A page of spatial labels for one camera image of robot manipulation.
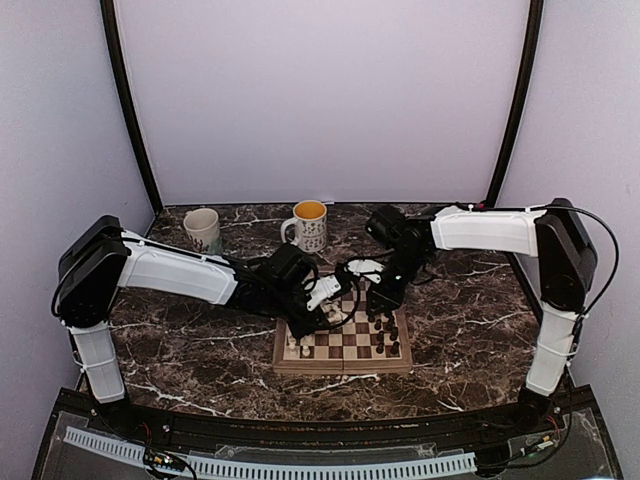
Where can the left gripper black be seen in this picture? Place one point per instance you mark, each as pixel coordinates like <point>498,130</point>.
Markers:
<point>299,329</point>

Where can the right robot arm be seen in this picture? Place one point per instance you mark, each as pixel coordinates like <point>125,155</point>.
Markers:
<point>552,234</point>

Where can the white cable duct strip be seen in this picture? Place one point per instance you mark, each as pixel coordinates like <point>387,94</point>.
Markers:
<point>200,466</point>

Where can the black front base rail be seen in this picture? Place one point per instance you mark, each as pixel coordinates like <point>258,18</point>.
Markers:
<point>182,425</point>

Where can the black frame post left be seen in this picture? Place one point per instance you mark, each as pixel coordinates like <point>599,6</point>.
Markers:
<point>119,72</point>

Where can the white ceramic mug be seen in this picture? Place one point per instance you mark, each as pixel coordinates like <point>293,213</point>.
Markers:
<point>202,227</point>

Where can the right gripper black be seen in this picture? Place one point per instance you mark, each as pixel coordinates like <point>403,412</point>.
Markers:
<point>391,299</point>

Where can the black frame post right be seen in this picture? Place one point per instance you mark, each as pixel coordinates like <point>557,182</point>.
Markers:
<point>525,70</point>

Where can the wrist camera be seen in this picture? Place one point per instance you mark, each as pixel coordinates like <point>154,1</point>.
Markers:
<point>288,266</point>
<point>385,225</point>

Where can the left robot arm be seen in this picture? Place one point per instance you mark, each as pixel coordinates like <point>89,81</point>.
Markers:
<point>108,261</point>

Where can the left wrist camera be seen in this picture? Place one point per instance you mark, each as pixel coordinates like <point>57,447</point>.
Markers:
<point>288,266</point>

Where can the black frame post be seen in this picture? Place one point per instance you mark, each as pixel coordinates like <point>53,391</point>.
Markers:
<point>119,72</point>
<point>525,70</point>

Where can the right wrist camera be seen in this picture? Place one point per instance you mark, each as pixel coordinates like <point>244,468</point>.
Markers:
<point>385,225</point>

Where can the wooden chess board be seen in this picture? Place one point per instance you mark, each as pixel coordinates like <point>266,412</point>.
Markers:
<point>359,347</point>

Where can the yellow inside patterned mug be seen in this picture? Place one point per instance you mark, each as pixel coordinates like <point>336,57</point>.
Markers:
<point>307,229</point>

